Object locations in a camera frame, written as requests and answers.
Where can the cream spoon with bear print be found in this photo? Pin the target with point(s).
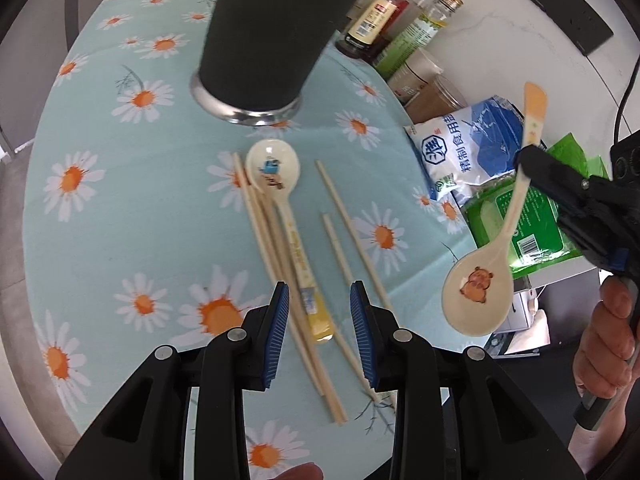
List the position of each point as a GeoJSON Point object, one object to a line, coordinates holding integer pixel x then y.
{"type": "Point", "coordinates": [477, 300]}

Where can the bright green plastic bag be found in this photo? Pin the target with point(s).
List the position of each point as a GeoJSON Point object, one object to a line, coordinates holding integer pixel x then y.
{"type": "Point", "coordinates": [570, 152]}

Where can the daisy print tablecloth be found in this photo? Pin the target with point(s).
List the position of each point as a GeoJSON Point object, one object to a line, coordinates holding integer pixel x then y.
{"type": "Point", "coordinates": [150, 200]}

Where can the green food packet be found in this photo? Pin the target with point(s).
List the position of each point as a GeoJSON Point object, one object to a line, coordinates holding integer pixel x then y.
{"type": "Point", "coordinates": [537, 225]}

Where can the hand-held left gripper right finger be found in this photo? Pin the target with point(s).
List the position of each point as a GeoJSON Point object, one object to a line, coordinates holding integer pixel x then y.
{"type": "Point", "coordinates": [360, 330]}

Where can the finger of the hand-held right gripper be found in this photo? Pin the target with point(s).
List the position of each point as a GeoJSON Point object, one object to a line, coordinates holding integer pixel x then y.
{"type": "Point", "coordinates": [550, 170]}

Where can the cream spoon with bird print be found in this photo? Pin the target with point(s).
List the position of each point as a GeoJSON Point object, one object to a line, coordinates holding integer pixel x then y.
{"type": "Point", "coordinates": [272, 160]}

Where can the brown spice jar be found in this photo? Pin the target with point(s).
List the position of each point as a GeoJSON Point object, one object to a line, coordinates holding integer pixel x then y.
{"type": "Point", "coordinates": [435, 100]}

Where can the blue and white salt bag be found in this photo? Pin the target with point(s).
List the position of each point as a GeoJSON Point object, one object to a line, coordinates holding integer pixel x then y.
{"type": "Point", "coordinates": [465, 150]}

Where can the white spice jar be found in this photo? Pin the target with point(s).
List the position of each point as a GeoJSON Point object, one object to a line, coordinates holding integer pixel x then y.
{"type": "Point", "coordinates": [415, 72]}

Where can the green label oil bottle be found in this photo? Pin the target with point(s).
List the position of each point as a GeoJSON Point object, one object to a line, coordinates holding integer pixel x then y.
{"type": "Point", "coordinates": [415, 35]}

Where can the dark soy sauce bottle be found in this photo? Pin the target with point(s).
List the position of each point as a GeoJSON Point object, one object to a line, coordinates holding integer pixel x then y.
{"type": "Point", "coordinates": [372, 20]}

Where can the person's right hand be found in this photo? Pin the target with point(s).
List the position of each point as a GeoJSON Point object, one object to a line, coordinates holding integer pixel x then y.
{"type": "Point", "coordinates": [605, 340]}

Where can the person's right forearm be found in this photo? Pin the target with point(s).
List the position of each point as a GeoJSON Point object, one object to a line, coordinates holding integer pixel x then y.
{"type": "Point", "coordinates": [620, 435]}

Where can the black utensil holder cup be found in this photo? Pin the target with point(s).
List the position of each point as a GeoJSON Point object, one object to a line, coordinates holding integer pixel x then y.
{"type": "Point", "coordinates": [275, 35]}

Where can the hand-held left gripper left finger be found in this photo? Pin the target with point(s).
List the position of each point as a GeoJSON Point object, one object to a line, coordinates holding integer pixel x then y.
{"type": "Point", "coordinates": [280, 330]}

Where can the white cardboard box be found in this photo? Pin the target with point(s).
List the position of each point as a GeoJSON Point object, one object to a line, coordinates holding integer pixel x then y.
{"type": "Point", "coordinates": [522, 320]}

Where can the person's left hand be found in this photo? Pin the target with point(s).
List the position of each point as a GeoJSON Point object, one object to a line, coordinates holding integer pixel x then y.
{"type": "Point", "coordinates": [300, 472]}

